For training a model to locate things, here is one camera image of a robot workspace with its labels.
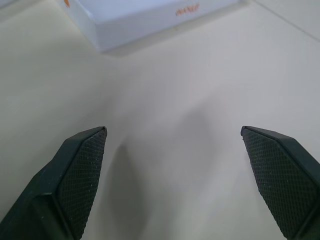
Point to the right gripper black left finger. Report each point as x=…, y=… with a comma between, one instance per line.
x=50, y=190

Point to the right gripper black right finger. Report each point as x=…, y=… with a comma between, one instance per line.
x=282, y=175

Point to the orange phone box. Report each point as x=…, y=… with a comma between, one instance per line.
x=150, y=25

